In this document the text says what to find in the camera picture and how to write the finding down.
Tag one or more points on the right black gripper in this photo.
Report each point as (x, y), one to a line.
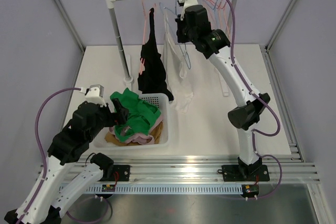
(179, 24)

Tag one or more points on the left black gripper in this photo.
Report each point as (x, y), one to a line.
(120, 116)

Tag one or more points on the green tank top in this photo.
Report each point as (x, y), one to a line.
(142, 116)

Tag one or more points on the blue hanger with mauve top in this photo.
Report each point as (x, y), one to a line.
(213, 8)

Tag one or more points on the mauve tank top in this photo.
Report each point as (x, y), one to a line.
(160, 119)

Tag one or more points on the brown tank top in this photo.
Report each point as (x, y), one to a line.
(152, 138)

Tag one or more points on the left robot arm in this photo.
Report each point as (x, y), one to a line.
(46, 203)

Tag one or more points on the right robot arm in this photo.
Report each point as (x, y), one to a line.
(216, 47)

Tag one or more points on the blue hanger with white top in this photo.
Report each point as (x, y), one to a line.
(183, 51)

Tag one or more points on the white tank top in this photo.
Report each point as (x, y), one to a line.
(176, 70)

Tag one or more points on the black tank top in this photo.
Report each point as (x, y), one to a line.
(153, 77)

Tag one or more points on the pink hanger with black top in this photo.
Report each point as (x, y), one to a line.
(146, 18)

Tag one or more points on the white plastic laundry basket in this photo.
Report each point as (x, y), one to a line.
(162, 102)

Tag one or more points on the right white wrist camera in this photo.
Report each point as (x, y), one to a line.
(186, 4)

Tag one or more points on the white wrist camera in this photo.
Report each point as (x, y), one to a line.
(94, 94)
(186, 4)

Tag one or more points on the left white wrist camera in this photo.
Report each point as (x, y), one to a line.
(94, 94)

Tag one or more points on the white slotted cable duct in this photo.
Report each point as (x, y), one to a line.
(184, 189)

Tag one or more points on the right aluminium frame post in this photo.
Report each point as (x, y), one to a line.
(280, 25)

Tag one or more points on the aluminium frame post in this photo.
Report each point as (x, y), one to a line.
(280, 25)
(69, 24)

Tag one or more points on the left aluminium frame post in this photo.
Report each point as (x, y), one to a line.
(69, 24)

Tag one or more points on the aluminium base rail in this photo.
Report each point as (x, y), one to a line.
(203, 169)

